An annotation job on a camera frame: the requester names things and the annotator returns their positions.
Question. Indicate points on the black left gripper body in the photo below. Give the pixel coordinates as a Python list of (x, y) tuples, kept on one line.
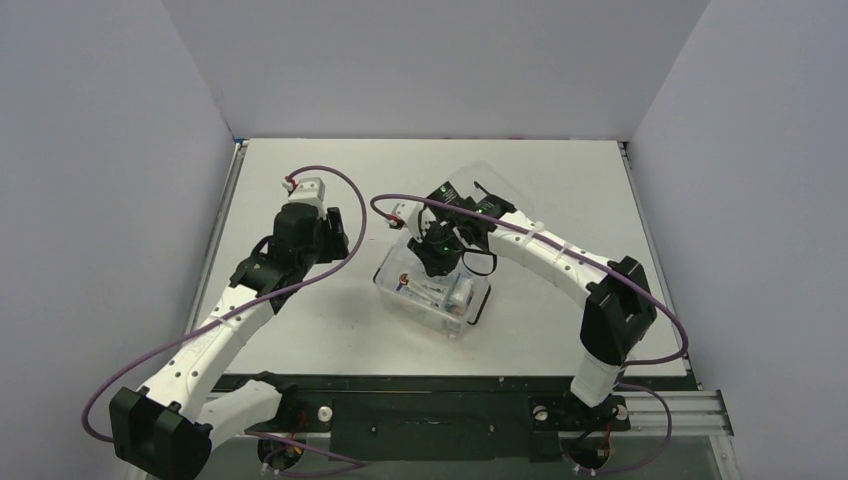
[(328, 245)]

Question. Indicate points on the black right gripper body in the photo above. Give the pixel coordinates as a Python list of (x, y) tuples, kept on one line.
[(436, 258)]

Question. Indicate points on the white bandage roll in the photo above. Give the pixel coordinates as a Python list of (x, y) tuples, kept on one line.
[(460, 296)]

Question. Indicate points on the clear plastic divider tray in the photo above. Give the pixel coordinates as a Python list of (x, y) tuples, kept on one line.
[(440, 317)]

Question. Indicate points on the blue white wipe packets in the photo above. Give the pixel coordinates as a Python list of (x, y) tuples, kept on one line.
[(424, 294)]

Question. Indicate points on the clear plastic box lid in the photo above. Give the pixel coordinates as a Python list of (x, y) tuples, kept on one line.
[(480, 178)]

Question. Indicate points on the clear plastic medicine box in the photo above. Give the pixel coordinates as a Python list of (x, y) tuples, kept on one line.
[(398, 257)]

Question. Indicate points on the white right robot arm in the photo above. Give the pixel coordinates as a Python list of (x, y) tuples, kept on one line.
[(617, 305)]

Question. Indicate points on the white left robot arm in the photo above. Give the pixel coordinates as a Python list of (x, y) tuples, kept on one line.
[(168, 427)]

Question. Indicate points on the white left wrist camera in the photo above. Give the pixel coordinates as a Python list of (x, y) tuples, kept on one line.
[(309, 191)]

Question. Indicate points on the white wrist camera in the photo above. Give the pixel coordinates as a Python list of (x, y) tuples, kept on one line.
[(309, 191), (406, 215)]

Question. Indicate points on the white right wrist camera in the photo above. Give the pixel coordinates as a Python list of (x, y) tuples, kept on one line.
[(406, 215)]

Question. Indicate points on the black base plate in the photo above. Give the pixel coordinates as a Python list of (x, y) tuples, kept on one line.
[(426, 418)]

